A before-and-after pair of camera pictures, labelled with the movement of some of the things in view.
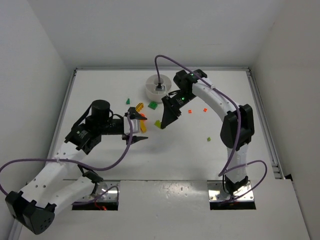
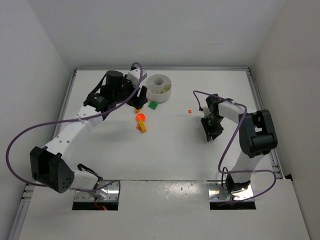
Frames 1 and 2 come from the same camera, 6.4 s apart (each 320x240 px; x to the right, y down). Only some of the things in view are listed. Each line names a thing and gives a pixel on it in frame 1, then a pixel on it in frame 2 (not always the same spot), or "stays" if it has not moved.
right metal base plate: (216, 193) stays
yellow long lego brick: (143, 126) stays
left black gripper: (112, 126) to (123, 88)
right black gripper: (173, 107) to (212, 126)
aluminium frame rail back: (162, 68) stays
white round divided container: (151, 82) stays
